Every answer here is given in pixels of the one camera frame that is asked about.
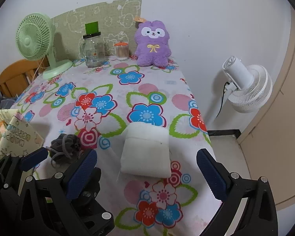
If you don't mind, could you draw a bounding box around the white foam cushion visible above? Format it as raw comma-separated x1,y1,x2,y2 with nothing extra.
120,122,171,178

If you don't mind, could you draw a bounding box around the yellow cartoon storage box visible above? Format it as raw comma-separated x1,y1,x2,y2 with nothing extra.
0,109,44,159

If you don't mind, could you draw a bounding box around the grey plaid pillow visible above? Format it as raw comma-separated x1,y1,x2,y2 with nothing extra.
0,97,16,110

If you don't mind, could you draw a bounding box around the wooden bed headboard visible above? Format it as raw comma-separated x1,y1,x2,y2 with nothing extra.
0,57,49,98

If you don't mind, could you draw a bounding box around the floral tablecloth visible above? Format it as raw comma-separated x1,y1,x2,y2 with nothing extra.
13,58,221,235

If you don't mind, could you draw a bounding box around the green desk fan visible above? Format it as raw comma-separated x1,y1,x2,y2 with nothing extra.
16,13,73,79

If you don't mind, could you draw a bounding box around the white standing fan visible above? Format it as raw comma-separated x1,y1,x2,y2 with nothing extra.
222,56,273,113

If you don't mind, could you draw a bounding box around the glass mason jar mug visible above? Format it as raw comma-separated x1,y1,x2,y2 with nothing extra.
80,32,105,68

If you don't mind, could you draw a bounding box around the green cup on jar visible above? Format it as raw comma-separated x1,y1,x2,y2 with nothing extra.
85,21,100,35

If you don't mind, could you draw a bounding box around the cotton swab container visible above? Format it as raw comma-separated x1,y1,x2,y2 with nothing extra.
114,41,129,61

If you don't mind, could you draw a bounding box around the purple plush bunny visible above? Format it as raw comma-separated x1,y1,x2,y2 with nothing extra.
134,20,171,68

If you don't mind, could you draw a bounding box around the fan black power cable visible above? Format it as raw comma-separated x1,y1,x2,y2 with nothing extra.
215,79,231,118

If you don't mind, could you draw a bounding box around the green patterned wall board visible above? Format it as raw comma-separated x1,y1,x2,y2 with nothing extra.
53,0,142,60

